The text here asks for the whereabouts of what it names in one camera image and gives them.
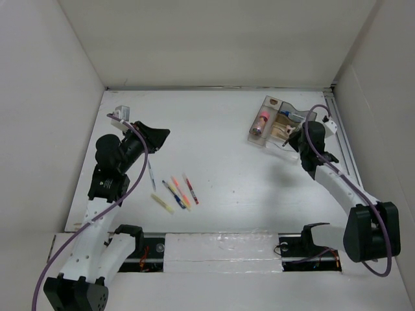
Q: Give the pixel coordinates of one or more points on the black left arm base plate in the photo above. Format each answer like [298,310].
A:
[148,259]

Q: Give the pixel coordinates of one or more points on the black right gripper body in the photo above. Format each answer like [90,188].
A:
[295,141]

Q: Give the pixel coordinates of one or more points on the blue white ballpoint pen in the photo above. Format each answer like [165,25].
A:
[151,174]

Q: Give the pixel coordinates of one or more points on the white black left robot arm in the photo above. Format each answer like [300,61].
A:
[96,257]

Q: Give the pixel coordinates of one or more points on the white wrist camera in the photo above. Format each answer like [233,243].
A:
[330,126]
[121,114]

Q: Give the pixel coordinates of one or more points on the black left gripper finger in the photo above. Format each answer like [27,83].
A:
[141,126]
[157,137]

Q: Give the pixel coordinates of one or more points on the pink capped pencil tube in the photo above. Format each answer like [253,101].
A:
[260,123]

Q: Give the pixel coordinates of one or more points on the aluminium rail right edge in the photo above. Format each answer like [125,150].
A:
[347,159]

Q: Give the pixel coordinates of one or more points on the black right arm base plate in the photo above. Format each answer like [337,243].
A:
[295,257]

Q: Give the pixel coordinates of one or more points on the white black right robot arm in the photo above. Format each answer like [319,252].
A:
[372,230]

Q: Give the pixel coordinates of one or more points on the clear acrylic desk organizer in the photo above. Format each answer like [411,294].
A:
[273,136]

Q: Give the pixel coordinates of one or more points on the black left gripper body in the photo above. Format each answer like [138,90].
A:
[133,146]

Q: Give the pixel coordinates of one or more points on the orange yellow highlighter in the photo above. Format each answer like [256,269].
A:
[181,193]

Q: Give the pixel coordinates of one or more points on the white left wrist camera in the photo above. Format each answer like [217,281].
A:
[121,114]

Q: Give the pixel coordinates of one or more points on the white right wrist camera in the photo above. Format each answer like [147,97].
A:
[330,126]

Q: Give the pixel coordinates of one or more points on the dark blue pen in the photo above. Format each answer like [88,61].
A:
[174,194]

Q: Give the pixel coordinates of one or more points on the red pen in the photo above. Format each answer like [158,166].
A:
[191,189]

